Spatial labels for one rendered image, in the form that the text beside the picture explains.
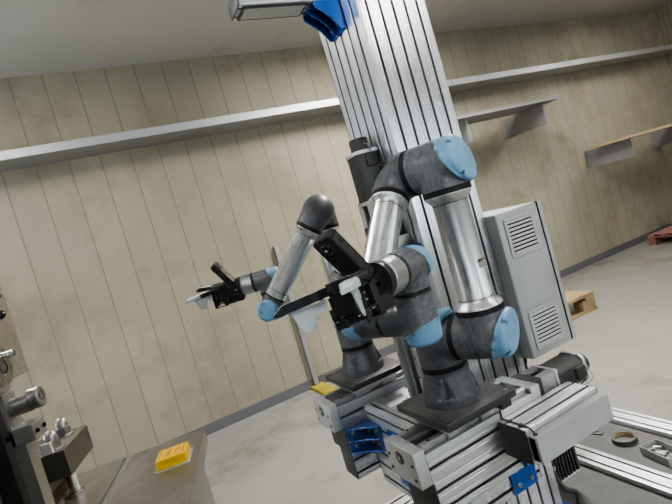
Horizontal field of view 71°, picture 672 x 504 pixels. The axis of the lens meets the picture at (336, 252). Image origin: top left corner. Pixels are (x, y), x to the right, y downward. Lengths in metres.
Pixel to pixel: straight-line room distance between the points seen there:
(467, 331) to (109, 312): 3.27
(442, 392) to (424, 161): 0.57
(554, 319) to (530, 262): 0.20
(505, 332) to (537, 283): 0.51
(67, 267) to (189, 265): 0.88
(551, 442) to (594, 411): 0.16
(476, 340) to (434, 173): 0.40
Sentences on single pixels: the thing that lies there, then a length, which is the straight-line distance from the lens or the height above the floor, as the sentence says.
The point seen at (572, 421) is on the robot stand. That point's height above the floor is 0.72.
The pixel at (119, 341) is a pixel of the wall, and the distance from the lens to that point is 4.08.
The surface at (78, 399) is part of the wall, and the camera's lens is 4.14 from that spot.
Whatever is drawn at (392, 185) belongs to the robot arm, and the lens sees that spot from 1.16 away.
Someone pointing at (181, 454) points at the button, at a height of 0.92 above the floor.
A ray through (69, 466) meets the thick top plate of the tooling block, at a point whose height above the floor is 0.99.
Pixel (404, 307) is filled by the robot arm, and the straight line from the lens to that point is 0.92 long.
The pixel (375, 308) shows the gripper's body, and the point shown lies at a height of 1.18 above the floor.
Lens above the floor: 1.33
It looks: 3 degrees down
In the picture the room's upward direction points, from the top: 16 degrees counter-clockwise
